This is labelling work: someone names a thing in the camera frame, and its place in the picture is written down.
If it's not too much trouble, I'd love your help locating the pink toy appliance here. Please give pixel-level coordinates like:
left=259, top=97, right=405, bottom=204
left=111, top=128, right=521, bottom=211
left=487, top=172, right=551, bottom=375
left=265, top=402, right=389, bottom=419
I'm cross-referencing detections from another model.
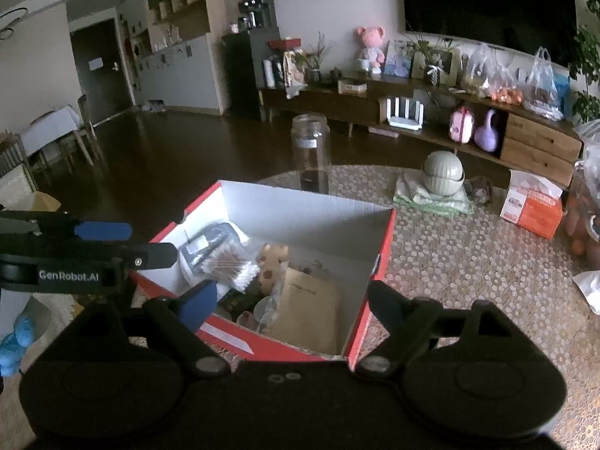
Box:
left=448, top=106, right=475, bottom=144

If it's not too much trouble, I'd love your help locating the black television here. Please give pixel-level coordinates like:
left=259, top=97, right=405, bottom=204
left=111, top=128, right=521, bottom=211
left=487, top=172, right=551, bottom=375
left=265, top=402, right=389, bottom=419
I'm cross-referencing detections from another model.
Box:
left=404, top=0, right=578, bottom=66

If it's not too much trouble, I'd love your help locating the clear glass jar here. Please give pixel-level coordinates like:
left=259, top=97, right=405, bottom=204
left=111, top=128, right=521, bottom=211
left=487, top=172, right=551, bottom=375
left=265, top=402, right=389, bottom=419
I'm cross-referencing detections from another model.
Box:
left=291, top=113, right=332, bottom=194

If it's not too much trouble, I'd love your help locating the white router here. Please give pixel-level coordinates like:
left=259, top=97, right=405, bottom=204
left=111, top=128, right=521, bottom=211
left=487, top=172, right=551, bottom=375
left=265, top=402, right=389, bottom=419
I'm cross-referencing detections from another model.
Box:
left=379, top=96, right=424, bottom=131

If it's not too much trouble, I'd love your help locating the cotton swab bag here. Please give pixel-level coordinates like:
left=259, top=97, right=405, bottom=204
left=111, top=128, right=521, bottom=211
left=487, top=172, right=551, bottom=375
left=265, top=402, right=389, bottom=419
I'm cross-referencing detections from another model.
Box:
left=200, top=244, right=260, bottom=293

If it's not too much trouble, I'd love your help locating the pink pig plush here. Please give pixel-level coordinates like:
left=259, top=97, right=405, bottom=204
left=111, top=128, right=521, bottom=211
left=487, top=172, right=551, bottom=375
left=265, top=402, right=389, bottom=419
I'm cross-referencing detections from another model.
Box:
left=356, top=27, right=386, bottom=74

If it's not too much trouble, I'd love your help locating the black snack packet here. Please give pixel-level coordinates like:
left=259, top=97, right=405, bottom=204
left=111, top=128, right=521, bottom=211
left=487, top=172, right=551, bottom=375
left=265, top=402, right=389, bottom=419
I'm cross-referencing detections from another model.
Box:
left=216, top=289, right=260, bottom=321

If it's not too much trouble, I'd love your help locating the dark wooden sideboard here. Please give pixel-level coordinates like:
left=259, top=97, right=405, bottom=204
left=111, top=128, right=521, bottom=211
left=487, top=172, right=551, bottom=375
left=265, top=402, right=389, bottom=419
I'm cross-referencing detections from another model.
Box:
left=258, top=76, right=583, bottom=189

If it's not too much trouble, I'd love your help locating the green folded cloth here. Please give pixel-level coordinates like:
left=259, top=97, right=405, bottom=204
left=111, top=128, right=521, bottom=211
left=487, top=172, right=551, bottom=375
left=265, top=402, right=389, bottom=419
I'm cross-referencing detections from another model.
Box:
left=393, top=169, right=474, bottom=218

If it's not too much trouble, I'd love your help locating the green ceramic lidded bowl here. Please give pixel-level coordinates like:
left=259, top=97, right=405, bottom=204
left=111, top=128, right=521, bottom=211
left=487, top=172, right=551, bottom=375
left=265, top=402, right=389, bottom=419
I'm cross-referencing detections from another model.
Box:
left=422, top=150, right=465, bottom=196

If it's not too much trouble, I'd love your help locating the yellow spotted toy figure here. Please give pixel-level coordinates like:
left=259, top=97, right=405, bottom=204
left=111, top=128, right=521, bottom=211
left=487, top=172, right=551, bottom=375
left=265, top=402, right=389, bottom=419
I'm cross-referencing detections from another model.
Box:
left=257, top=243, right=289, bottom=296

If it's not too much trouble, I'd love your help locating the purple gourd vase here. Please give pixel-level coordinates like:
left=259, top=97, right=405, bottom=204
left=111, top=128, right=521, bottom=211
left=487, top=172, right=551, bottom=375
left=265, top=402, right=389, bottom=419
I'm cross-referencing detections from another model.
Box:
left=474, top=109, right=498, bottom=153

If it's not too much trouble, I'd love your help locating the white paper bag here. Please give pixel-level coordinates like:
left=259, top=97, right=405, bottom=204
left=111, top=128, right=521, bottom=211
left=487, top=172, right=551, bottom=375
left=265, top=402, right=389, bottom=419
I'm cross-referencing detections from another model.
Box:
left=573, top=270, right=600, bottom=316

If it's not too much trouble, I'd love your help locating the large clear plastic bag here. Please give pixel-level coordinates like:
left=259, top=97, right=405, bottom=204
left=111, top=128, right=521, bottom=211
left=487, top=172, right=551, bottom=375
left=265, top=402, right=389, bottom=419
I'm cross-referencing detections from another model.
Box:
left=563, top=119, right=599, bottom=270

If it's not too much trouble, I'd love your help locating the orange white tissue box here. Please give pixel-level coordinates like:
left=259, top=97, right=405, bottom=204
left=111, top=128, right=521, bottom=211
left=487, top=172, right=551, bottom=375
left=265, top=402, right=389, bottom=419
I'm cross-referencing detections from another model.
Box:
left=500, top=169, right=563, bottom=240

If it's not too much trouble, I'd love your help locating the brown paper packet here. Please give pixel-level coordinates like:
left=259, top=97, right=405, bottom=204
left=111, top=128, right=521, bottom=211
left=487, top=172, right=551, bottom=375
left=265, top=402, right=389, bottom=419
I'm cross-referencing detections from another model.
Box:
left=261, top=267, right=343, bottom=356

